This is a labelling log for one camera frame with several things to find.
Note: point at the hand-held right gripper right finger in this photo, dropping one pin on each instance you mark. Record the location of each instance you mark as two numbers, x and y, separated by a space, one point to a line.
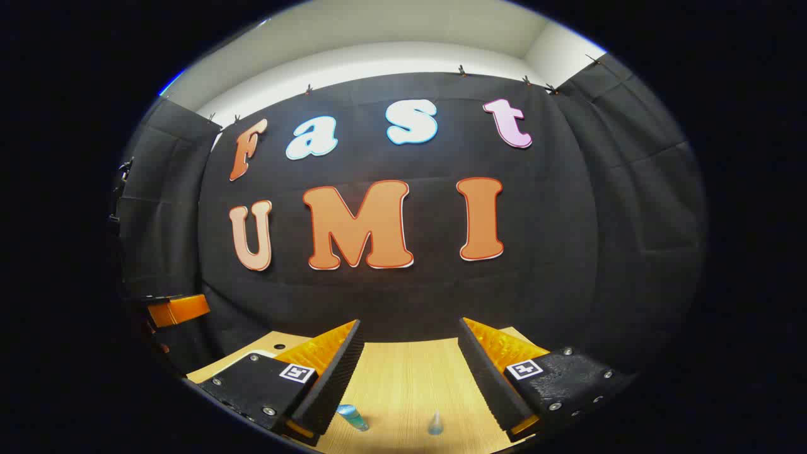
488 378

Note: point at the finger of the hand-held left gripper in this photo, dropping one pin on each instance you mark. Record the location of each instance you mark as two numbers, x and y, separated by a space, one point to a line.
179 311

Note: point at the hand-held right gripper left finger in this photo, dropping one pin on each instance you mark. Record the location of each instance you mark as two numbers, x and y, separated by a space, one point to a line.
334 378

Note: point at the white and blue tube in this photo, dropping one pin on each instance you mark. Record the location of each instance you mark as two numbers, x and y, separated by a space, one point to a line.
435 427

